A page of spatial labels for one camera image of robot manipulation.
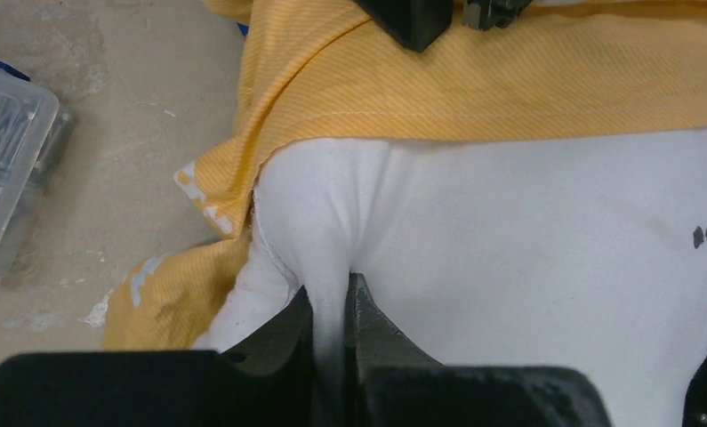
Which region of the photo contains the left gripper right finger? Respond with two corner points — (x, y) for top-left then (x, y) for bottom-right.
(344, 273), (611, 426)

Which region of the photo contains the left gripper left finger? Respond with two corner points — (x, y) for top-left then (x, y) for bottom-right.
(0, 291), (313, 426)

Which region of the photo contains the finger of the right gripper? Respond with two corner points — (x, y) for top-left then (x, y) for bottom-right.
(354, 0), (454, 53)
(462, 0), (533, 31)

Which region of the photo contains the white pillow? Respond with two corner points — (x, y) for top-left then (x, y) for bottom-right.
(194, 129), (707, 426)

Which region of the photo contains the yellow printed pillowcase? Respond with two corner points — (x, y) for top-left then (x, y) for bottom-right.
(101, 1), (707, 350)

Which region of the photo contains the clear plastic organizer box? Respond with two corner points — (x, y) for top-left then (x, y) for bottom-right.
(0, 61), (75, 276)

